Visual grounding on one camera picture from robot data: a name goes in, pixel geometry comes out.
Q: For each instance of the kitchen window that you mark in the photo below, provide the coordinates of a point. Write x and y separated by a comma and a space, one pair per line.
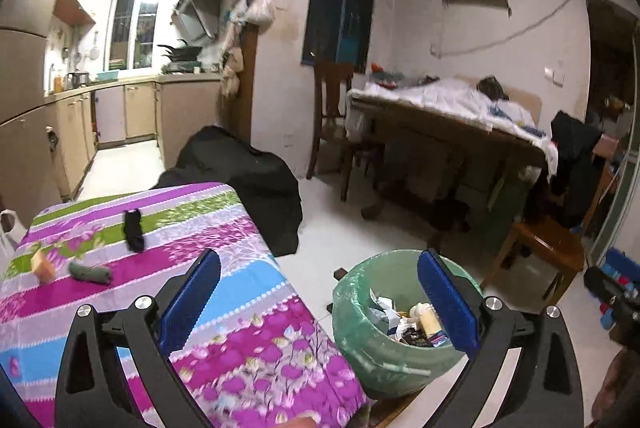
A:
131, 34

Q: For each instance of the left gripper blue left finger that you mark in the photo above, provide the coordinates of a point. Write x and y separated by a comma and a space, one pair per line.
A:
182, 299

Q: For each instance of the beige kitchen base cabinets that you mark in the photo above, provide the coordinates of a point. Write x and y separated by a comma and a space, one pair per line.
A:
168, 108

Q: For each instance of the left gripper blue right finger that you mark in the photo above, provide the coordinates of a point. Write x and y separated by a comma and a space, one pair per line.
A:
455, 299

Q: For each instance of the colourful striped floral tablecloth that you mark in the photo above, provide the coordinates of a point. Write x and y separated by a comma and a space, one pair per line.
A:
77, 354

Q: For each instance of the grey refrigerator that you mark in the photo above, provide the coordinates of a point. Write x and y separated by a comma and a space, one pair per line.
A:
27, 176

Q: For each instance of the person's right hand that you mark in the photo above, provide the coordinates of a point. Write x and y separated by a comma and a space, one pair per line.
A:
618, 375

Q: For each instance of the wooden dining chair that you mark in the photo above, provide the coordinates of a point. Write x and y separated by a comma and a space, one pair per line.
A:
330, 80

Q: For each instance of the orange wooden stool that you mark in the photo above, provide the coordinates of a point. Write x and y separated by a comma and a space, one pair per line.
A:
551, 243

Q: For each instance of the cluttered wooden side table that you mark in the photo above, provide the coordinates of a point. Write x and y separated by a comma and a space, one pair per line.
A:
444, 150

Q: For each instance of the dark blue window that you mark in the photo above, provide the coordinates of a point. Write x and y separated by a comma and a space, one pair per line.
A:
338, 31

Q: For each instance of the dark green rolled sock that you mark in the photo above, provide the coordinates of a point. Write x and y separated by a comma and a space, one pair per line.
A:
101, 275

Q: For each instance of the white plastic bag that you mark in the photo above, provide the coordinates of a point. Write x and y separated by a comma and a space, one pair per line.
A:
12, 232

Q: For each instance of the tan sponge block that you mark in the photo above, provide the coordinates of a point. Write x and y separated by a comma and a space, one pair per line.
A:
42, 267

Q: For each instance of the black bag on floor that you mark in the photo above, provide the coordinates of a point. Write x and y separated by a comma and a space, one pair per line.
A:
265, 184

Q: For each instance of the range hood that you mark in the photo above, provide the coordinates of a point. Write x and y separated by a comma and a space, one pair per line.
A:
197, 20

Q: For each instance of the black sock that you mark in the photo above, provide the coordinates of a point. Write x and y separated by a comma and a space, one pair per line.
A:
133, 230

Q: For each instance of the green lined trash bin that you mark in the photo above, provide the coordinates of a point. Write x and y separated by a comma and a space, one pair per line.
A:
368, 331

